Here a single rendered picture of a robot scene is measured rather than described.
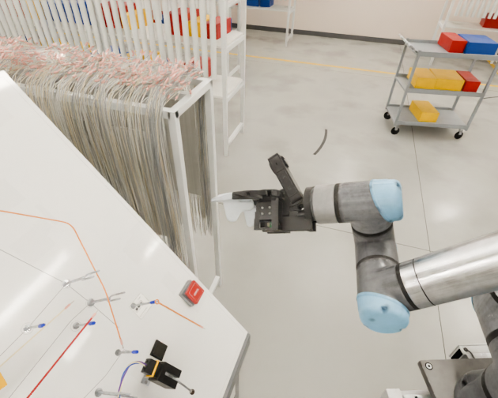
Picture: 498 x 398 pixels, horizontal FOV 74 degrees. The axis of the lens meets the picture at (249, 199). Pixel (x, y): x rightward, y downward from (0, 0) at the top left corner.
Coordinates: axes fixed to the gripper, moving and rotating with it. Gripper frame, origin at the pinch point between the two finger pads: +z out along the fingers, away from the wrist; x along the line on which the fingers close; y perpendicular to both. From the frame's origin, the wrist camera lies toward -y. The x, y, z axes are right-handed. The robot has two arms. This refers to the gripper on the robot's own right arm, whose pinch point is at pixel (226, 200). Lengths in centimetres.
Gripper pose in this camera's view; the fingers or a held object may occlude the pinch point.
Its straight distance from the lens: 73.4
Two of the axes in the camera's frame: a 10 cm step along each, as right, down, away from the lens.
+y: -0.3, 9.8, -2.1
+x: 4.4, 2.0, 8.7
